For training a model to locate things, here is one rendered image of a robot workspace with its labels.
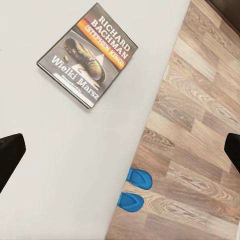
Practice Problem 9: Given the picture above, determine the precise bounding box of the hardback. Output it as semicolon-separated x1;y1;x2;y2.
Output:
36;2;138;109

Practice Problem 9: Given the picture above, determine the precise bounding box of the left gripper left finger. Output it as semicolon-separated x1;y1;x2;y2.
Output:
0;133;26;193

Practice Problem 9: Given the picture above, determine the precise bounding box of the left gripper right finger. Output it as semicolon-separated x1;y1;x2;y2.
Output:
224;132;240;173

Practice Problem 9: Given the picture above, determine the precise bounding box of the sandal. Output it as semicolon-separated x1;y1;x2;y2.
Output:
126;168;153;190
116;193;144;213

